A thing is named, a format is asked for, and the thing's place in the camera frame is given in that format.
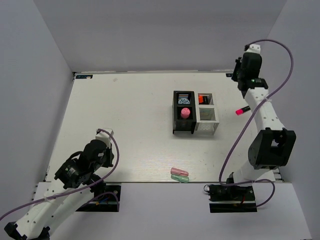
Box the pink cap black highlighter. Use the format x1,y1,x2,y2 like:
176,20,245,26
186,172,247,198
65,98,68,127
235,106,251,116

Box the orange cap black highlighter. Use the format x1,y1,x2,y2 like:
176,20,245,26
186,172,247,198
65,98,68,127
198,95,210,105

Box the blue white round tub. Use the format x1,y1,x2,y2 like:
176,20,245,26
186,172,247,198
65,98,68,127
177,98,191,105

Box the pink cap crayon bottle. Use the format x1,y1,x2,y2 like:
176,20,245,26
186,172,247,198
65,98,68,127
180,107,191,119

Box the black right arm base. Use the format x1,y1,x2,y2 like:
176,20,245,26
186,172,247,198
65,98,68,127
203,183,257,213

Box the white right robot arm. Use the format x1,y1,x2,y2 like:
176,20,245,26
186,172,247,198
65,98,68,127
225,49,297,200

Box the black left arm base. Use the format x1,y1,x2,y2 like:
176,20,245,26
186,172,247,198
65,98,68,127
76,183,122,213

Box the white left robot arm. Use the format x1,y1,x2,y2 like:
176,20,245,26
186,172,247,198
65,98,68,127
4,138,119,240

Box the white slotted organizer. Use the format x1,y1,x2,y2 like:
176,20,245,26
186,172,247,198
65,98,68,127
195,92,220,135

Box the black slotted organizer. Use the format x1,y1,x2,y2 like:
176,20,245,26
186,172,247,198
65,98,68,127
172,90,197,134

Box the left blue table label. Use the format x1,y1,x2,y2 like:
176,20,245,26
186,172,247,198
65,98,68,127
75,74,93,79

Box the pink translucent eraser case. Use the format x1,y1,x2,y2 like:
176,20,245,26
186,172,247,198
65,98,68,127
170,167,189,177

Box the green translucent eraser case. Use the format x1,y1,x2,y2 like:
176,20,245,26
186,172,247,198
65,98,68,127
171,174,190,183

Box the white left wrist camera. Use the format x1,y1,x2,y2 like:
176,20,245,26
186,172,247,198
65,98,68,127
95,128,114,149

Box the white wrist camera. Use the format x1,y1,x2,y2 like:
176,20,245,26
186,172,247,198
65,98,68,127
95,128,114,149
244,44,261,54

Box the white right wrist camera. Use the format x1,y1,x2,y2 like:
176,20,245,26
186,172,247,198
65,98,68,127
244,44,261,54

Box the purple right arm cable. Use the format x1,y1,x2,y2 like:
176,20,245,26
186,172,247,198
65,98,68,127
218,39,294,208

